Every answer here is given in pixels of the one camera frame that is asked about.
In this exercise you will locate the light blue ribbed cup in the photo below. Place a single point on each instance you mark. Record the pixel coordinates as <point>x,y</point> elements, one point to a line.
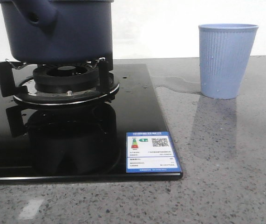
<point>224,50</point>

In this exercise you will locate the black burner with pot support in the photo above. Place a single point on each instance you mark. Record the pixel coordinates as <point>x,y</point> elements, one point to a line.
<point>57,85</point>

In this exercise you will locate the dark blue pot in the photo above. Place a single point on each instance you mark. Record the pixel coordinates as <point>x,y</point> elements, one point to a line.
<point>58,31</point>

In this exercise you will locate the black glass gas stove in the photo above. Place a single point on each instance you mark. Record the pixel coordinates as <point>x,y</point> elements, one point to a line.
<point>79,143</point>

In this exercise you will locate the blue energy label sticker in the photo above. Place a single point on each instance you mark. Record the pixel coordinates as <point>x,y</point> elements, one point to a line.
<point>151,152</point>

